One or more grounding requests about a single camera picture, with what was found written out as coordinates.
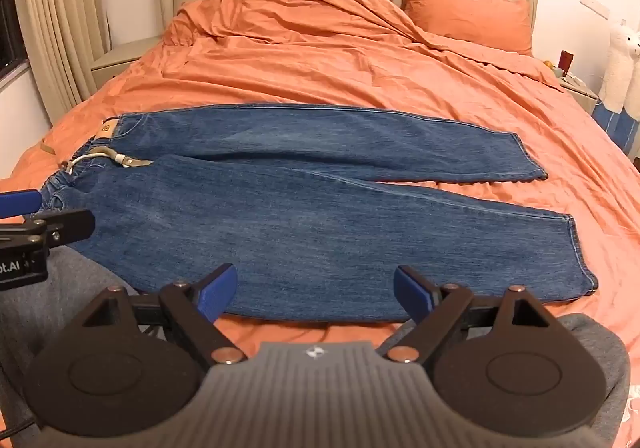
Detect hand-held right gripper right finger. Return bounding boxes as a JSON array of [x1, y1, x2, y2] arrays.
[[378, 265, 554, 370]]

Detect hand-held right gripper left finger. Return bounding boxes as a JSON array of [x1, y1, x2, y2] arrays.
[[82, 263, 248, 370]]

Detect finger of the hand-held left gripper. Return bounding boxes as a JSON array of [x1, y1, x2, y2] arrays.
[[0, 209, 96, 247], [0, 188, 42, 219]]

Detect blue denim pants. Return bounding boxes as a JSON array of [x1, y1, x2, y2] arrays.
[[30, 102, 600, 324]]

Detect beige nightstand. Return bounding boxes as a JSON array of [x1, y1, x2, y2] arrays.
[[90, 36, 162, 90]]

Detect person's grey sweatpants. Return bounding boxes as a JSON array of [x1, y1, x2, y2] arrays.
[[0, 245, 632, 448]]

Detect orange bed sheet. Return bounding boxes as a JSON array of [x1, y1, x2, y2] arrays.
[[0, 43, 640, 448]]

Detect beige pleated curtain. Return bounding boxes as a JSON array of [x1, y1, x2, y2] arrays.
[[10, 0, 112, 125]]

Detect white nightstand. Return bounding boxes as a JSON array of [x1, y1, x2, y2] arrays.
[[557, 73, 602, 115]]

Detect orange duvet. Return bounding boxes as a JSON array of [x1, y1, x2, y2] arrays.
[[162, 0, 563, 96]]

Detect orange embroidered pillow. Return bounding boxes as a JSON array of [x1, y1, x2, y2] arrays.
[[393, 0, 534, 55]]

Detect white alpaca plush toy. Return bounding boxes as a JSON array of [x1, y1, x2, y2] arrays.
[[592, 18, 640, 154]]

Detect black cable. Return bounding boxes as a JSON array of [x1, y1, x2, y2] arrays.
[[0, 405, 42, 436]]

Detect white wall socket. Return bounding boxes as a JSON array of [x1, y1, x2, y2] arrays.
[[580, 0, 612, 20]]

